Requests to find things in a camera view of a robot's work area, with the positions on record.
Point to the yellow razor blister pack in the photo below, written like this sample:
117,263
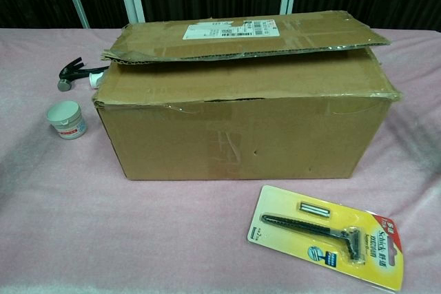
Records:
310,252

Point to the black claw hammer red grip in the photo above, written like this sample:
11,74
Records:
70,68

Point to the pink tablecloth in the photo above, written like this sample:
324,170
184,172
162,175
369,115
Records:
103,232

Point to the brown cardboard box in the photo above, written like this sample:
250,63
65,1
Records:
241,135

